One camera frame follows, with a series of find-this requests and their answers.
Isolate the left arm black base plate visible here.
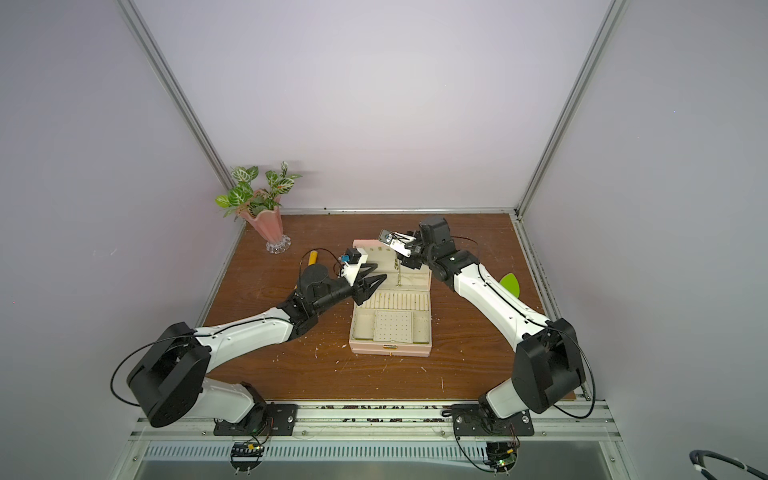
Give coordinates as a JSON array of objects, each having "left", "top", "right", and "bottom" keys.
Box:
[{"left": 213, "top": 382, "right": 299, "bottom": 437}]

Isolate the black cable loop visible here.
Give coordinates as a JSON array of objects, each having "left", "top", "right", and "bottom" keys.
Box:
[{"left": 688, "top": 449, "right": 768, "bottom": 480}]

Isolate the circuit board with wires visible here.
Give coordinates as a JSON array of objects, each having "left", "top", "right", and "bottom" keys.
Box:
[
  {"left": 229, "top": 440, "right": 266, "bottom": 475},
  {"left": 454, "top": 437, "right": 520, "bottom": 475}
]

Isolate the right circuit board with wires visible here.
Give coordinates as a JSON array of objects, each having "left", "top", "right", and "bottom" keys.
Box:
[{"left": 454, "top": 437, "right": 520, "bottom": 475}]

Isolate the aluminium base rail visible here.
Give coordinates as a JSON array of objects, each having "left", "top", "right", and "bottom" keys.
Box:
[{"left": 112, "top": 400, "right": 637, "bottom": 479}]

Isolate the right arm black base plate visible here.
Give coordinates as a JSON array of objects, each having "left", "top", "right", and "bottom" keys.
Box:
[{"left": 441, "top": 403, "right": 535, "bottom": 437}]

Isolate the left circuit board with wires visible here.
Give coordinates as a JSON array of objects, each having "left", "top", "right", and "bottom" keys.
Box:
[{"left": 229, "top": 440, "right": 266, "bottom": 475}]

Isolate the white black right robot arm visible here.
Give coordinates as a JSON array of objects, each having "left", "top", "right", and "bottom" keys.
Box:
[{"left": 382, "top": 216, "right": 596, "bottom": 420}]

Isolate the plant in pink vase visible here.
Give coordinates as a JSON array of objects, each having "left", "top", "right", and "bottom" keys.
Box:
[{"left": 215, "top": 161, "right": 302, "bottom": 254}]

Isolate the green trowel yellow handle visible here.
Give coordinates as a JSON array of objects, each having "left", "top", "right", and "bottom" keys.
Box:
[{"left": 500, "top": 273, "right": 521, "bottom": 298}]

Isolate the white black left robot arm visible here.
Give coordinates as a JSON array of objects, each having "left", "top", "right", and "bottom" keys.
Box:
[{"left": 126, "top": 263, "right": 387, "bottom": 436}]

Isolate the pink jewelry box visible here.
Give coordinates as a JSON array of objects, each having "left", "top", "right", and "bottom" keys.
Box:
[{"left": 349, "top": 239, "right": 432, "bottom": 357}]

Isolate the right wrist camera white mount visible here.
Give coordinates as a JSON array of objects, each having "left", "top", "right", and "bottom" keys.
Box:
[{"left": 378, "top": 230, "right": 415, "bottom": 256}]

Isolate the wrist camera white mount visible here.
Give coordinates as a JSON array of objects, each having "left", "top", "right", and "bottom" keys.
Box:
[
  {"left": 378, "top": 230, "right": 415, "bottom": 256},
  {"left": 339, "top": 247, "right": 368, "bottom": 286}
]

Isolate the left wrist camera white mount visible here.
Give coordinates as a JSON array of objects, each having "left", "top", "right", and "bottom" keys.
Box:
[{"left": 339, "top": 247, "right": 368, "bottom": 286}]

